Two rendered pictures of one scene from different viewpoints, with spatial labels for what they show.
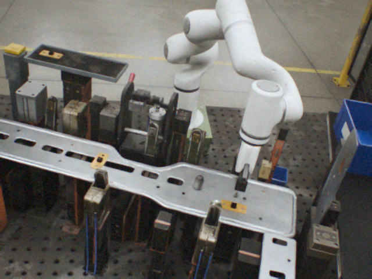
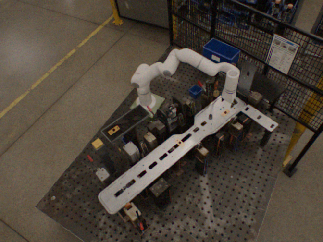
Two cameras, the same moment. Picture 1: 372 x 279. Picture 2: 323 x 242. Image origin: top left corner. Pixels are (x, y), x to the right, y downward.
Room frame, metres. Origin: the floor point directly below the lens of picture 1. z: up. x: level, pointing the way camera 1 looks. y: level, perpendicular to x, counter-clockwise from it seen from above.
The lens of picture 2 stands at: (0.41, 1.04, 2.68)
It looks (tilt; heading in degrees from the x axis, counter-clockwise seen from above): 53 degrees down; 318
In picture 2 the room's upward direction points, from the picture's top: 8 degrees counter-clockwise
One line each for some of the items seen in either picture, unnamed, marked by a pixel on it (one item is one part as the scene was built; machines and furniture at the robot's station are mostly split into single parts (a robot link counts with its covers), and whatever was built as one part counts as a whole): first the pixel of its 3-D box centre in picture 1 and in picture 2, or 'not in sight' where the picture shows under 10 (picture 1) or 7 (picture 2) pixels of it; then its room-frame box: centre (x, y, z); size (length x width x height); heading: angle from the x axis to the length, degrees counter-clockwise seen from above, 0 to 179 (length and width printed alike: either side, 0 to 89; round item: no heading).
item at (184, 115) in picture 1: (176, 159); (181, 117); (1.27, 0.02, 0.91); 0.07 x 0.05 x 0.42; 173
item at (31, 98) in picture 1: (36, 133); (135, 161); (1.29, 0.58, 0.90); 0.13 x 0.10 x 0.41; 173
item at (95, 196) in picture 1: (96, 229); (201, 160); (0.90, 0.23, 0.87); 0.12 x 0.09 x 0.35; 173
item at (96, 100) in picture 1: (97, 141); (154, 139); (1.31, 0.34, 0.90); 0.05 x 0.05 x 0.40; 83
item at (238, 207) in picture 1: (233, 205); (225, 112); (0.97, -0.19, 1.01); 0.08 x 0.04 x 0.01; 83
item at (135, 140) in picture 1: (145, 146); (171, 124); (1.27, 0.15, 0.94); 0.18 x 0.13 x 0.49; 83
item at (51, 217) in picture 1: (45, 179); (160, 169); (1.11, 0.48, 0.84); 0.13 x 0.11 x 0.29; 173
